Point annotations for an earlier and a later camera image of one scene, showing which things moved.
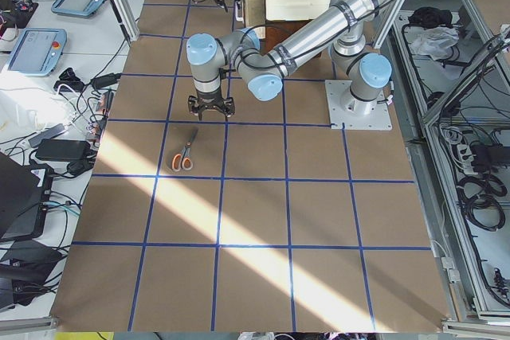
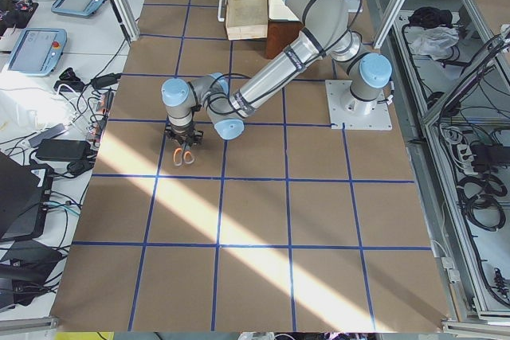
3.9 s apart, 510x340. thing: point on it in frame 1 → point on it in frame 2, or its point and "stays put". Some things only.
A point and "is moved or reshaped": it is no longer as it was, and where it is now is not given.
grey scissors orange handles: (183, 160) is moved or reshaped
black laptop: (24, 190) stays put
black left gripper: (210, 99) → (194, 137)
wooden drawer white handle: (239, 13) is moved or reshaped
